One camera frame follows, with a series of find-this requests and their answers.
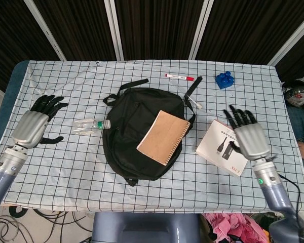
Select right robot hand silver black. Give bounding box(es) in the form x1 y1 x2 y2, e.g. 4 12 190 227
222 104 271 160

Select person in blue jeans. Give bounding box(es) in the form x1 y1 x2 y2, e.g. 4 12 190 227
286 104 304 185

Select white marker red cap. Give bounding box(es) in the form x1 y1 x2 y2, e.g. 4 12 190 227
164 73 195 82

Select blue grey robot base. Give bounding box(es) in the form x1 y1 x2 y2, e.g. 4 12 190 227
92 212 201 243

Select white metal frame post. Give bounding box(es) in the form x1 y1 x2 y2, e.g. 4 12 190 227
103 0 124 61
267 10 304 66
24 0 67 61
188 0 215 60

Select clear plastic bottle green label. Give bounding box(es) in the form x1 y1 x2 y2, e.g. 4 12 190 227
72 118 111 135

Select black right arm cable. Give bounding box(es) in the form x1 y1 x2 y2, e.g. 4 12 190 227
278 174 302 228

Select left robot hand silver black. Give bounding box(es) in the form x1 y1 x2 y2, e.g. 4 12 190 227
10 95 68 149

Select white red printed plastic bag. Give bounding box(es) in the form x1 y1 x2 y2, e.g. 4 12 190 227
286 92 304 107

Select black floor cables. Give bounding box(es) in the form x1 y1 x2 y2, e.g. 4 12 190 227
0 206 93 243

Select black backpack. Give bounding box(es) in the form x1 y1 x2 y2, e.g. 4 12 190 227
103 75 204 187

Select white product box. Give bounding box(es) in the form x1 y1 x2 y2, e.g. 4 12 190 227
195 119 249 177

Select pink clothing pile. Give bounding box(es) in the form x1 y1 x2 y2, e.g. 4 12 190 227
202 212 269 243

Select blue building block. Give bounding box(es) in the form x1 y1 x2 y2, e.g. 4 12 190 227
215 71 235 90

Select grey flexible hose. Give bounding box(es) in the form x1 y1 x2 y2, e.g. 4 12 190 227
285 80 304 96

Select light blue checkered tablecloth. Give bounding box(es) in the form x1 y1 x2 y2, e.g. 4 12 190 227
0 60 304 213

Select brown spiral notebook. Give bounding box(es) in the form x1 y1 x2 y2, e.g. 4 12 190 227
136 110 191 167

